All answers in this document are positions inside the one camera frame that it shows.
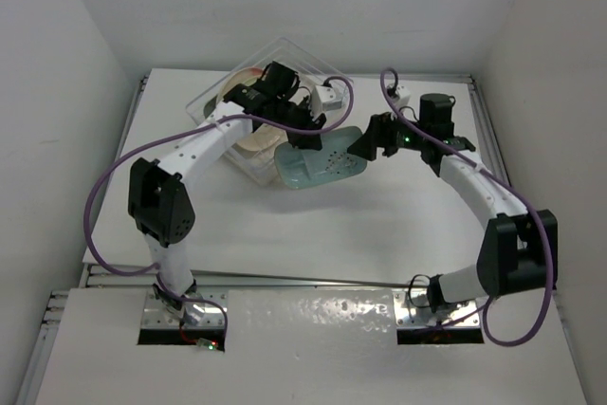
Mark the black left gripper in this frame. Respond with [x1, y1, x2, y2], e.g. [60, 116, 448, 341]
[271, 96, 325, 150]

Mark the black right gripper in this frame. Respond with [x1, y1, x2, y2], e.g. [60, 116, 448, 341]
[348, 107, 429, 161]

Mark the light blue rectangular plate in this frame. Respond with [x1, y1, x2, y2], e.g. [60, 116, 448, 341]
[274, 126, 367, 190]

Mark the cream green round plate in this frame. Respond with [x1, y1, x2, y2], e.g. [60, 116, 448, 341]
[236, 124, 286, 153]

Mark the cream pink round plate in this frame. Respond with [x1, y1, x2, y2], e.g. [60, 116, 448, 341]
[216, 67, 263, 104]

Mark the dark green glass plate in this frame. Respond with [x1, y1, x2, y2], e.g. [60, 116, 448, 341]
[203, 97, 217, 120]

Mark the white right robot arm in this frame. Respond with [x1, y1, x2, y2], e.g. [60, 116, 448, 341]
[348, 94, 558, 312]

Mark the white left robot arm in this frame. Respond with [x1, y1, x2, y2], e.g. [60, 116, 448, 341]
[127, 61, 326, 312]

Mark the clear plastic dish rack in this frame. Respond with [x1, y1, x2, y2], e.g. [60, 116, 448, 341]
[186, 38, 353, 186]

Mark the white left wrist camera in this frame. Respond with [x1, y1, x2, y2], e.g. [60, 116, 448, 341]
[310, 85, 342, 115]

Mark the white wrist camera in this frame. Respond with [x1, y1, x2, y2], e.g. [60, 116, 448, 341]
[386, 84, 412, 106]
[310, 85, 342, 115]

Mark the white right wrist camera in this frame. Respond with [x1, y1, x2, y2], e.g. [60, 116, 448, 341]
[386, 84, 412, 106]

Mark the black right base cable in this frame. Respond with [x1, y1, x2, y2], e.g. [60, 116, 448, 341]
[406, 272, 440, 314]

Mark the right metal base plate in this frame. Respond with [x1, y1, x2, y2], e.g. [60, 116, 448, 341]
[393, 286, 480, 330]

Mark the metal base plate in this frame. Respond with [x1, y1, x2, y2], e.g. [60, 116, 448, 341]
[140, 292, 227, 330]
[393, 286, 480, 330]

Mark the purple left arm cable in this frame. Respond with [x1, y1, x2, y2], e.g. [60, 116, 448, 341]
[83, 76, 355, 316]

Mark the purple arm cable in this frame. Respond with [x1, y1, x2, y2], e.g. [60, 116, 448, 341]
[380, 66, 556, 347]
[83, 76, 355, 316]

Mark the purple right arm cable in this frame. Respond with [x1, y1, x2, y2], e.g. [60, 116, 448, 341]
[380, 66, 556, 347]

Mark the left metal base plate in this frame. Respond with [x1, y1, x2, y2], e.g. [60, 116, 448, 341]
[140, 292, 227, 330]

